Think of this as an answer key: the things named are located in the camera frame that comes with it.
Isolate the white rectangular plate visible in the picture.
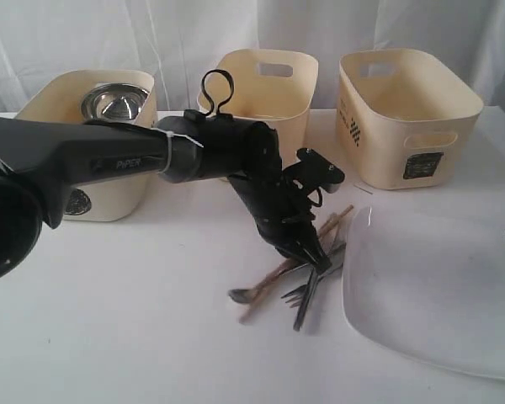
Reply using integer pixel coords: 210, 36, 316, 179
342, 206, 505, 380

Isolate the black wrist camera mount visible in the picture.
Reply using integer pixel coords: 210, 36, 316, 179
292, 148, 345, 194

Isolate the wooden chopstick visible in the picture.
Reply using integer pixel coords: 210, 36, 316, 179
239, 216, 345, 323
252, 205, 354, 294

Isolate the white backdrop curtain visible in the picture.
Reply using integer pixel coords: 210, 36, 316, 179
0, 1, 505, 112

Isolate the steel bowl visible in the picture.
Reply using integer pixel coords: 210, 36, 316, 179
80, 83, 149, 122

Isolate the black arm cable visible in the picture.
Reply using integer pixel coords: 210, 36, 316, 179
199, 69, 236, 117

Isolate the steel fork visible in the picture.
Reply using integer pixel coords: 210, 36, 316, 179
281, 242, 346, 308

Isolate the steel knife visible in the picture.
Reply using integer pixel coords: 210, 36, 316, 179
293, 252, 344, 332

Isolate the steel spoon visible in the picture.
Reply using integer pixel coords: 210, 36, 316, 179
228, 263, 306, 305

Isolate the cream bin with triangle mark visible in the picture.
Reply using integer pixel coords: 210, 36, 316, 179
217, 49, 319, 167

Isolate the cream bin with circle mark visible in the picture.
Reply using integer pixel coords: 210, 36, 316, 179
15, 70, 157, 222

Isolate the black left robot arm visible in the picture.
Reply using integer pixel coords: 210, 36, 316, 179
0, 110, 322, 278

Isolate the cream bin with square mark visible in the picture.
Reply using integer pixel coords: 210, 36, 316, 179
336, 49, 484, 190

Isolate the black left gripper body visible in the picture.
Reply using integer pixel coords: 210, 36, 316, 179
228, 157, 320, 249

